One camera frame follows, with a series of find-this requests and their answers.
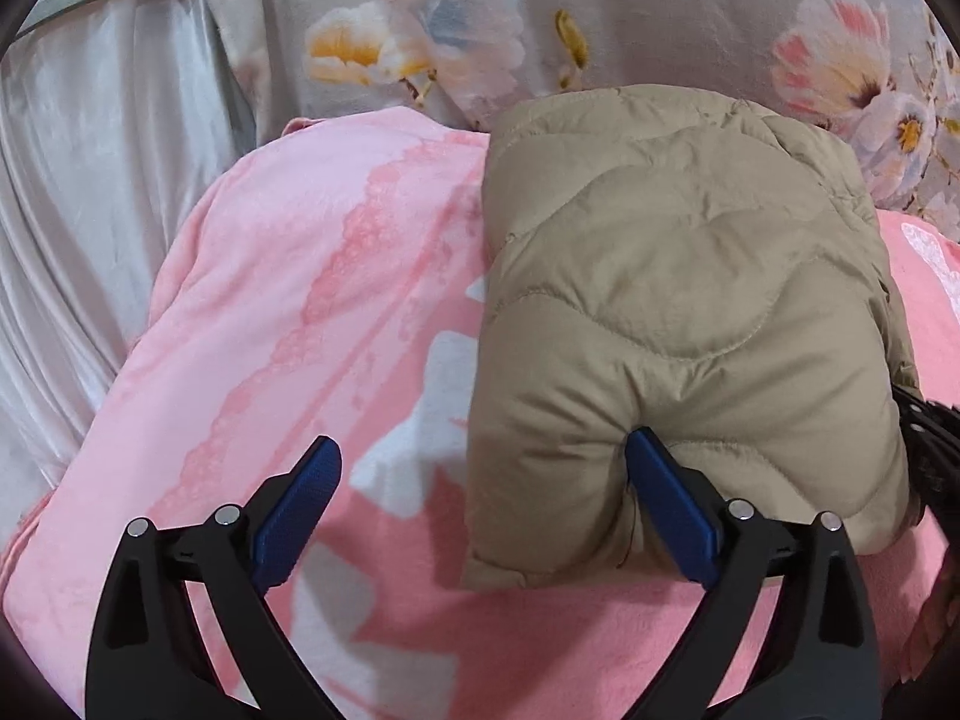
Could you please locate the grey floral quilt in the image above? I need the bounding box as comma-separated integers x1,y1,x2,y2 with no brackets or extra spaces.
206,0,958,238

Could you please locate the pink fleece blanket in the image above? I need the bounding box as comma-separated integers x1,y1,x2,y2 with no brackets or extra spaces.
3,107,958,718

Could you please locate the white satin curtain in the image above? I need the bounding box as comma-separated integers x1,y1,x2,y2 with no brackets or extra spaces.
2,0,254,493

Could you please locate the khaki quilted jacket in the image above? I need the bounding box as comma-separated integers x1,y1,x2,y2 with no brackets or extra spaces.
462,85,919,590

